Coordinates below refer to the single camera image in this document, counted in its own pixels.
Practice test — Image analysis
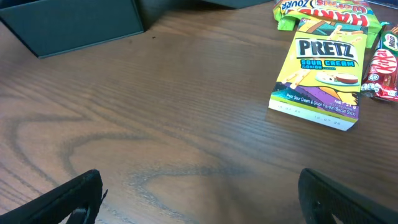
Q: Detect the black gift box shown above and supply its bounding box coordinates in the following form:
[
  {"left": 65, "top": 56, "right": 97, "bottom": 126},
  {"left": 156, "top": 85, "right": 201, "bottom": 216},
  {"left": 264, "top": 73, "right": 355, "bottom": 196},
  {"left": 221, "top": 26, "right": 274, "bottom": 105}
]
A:
[{"left": 1, "top": 0, "right": 265, "bottom": 58}]

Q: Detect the KitKat Milo bar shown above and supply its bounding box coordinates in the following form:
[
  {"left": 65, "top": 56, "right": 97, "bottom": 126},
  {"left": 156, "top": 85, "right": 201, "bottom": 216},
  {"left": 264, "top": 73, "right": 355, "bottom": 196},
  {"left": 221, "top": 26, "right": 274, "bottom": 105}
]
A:
[{"left": 361, "top": 25, "right": 397, "bottom": 102}]

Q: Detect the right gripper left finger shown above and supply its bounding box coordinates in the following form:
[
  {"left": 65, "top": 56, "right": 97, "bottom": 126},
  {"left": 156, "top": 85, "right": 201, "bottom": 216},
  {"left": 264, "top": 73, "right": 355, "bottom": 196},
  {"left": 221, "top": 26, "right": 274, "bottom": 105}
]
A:
[{"left": 1, "top": 169, "right": 106, "bottom": 224}]

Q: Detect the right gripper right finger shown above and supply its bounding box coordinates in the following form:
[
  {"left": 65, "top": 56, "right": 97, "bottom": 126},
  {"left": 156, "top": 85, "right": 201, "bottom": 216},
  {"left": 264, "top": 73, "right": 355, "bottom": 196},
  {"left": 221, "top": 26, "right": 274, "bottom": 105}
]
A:
[{"left": 298, "top": 168, "right": 397, "bottom": 224}]

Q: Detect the Haribo sour worms bag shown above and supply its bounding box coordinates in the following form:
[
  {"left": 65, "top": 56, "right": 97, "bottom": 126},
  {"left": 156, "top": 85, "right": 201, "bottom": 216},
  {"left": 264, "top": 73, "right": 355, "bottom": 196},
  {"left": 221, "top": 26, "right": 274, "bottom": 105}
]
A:
[{"left": 272, "top": 0, "right": 382, "bottom": 48}]

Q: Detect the green Pretz box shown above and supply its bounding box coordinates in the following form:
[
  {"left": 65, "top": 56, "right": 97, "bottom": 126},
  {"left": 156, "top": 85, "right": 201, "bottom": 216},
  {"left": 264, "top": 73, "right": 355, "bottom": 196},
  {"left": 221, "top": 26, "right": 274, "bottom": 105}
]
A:
[{"left": 269, "top": 18, "right": 368, "bottom": 131}]

